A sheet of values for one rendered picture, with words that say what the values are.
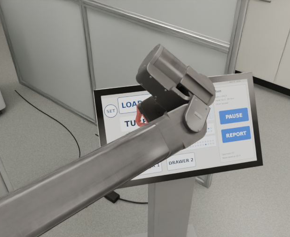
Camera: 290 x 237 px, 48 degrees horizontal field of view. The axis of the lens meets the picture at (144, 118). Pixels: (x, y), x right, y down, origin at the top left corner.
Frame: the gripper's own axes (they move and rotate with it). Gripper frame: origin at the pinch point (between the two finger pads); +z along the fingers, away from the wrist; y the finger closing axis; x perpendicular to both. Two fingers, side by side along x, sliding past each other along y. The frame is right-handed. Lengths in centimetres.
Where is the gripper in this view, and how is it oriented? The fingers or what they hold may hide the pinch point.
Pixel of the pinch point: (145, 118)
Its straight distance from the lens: 69.5
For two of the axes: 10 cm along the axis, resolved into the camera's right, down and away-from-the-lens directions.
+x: 5.1, 8.6, 0.4
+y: -7.2, 4.5, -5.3
